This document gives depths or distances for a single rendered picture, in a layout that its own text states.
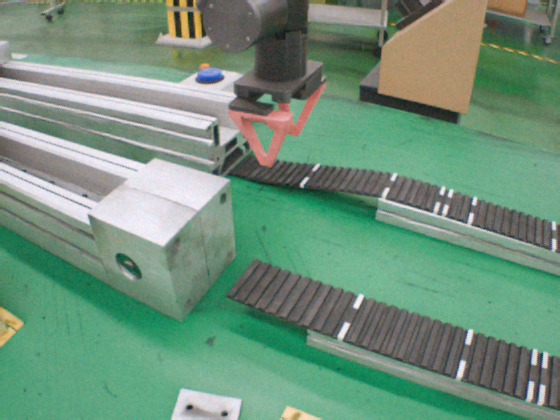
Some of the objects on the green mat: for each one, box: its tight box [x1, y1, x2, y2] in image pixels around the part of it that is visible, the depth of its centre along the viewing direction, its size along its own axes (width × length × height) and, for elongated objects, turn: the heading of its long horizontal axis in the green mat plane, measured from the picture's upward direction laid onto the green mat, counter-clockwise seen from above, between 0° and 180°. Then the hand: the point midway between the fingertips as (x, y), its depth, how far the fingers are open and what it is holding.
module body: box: [0, 61, 251, 178], centre depth 72 cm, size 80×10×8 cm, turn 63°
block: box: [87, 158, 236, 322], centre depth 43 cm, size 9×12×10 cm
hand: (280, 143), depth 54 cm, fingers open, 8 cm apart
